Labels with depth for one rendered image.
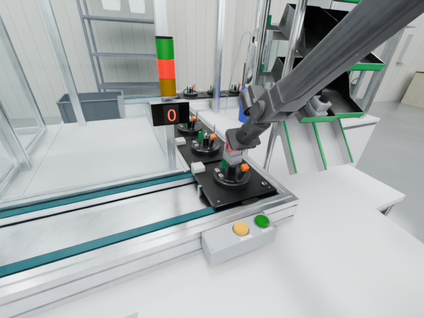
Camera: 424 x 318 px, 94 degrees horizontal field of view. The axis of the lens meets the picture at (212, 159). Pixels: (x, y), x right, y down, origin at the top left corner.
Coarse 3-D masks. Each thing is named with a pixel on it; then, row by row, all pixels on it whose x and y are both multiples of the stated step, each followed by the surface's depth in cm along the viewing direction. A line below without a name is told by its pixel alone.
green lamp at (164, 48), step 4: (156, 40) 53; (160, 40) 52; (164, 40) 52; (168, 40) 53; (172, 40) 54; (156, 44) 53; (160, 44) 53; (164, 44) 53; (168, 44) 53; (172, 44) 54; (156, 48) 54; (160, 48) 53; (164, 48) 53; (168, 48) 53; (172, 48) 54; (156, 52) 55; (160, 52) 54; (164, 52) 54; (168, 52) 54; (172, 52) 55; (156, 56) 55; (160, 56) 54; (164, 56) 54; (168, 56) 54; (172, 56) 55
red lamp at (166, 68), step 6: (162, 60) 55; (168, 60) 55; (174, 60) 57; (162, 66) 55; (168, 66) 56; (174, 66) 57; (162, 72) 56; (168, 72) 56; (174, 72) 58; (168, 78) 57
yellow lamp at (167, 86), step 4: (160, 80) 58; (164, 80) 57; (168, 80) 57; (172, 80) 58; (160, 84) 58; (164, 84) 58; (168, 84) 58; (172, 84) 59; (160, 88) 59; (164, 88) 58; (168, 88) 58; (172, 88) 59; (160, 92) 60; (164, 92) 59; (168, 92) 59; (172, 92) 60; (168, 96) 60
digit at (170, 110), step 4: (164, 108) 61; (168, 108) 61; (172, 108) 62; (176, 108) 62; (164, 112) 61; (168, 112) 62; (172, 112) 62; (176, 112) 63; (164, 116) 62; (168, 116) 62; (172, 116) 63; (176, 116) 63; (168, 120) 63; (172, 120) 64; (176, 120) 64
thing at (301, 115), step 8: (280, 64) 73; (296, 64) 79; (272, 72) 78; (280, 72) 73; (304, 112) 68; (328, 112) 69; (304, 120) 64; (312, 120) 65; (320, 120) 66; (328, 120) 67
